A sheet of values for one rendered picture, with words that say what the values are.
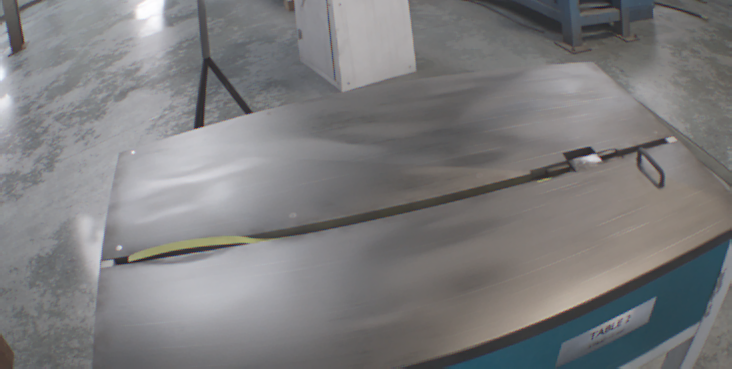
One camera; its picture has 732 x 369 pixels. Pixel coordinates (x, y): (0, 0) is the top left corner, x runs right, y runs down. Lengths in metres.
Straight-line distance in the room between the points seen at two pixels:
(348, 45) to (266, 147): 1.82
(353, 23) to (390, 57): 0.25
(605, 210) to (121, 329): 0.60
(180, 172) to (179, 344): 0.36
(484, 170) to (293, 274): 0.27
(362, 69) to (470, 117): 1.86
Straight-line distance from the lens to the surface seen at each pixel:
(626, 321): 0.74
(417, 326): 0.63
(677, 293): 0.79
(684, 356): 1.00
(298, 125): 0.97
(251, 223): 0.79
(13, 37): 7.06
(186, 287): 0.72
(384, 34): 2.79
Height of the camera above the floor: 1.18
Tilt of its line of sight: 32 degrees down
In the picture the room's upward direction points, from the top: 6 degrees counter-clockwise
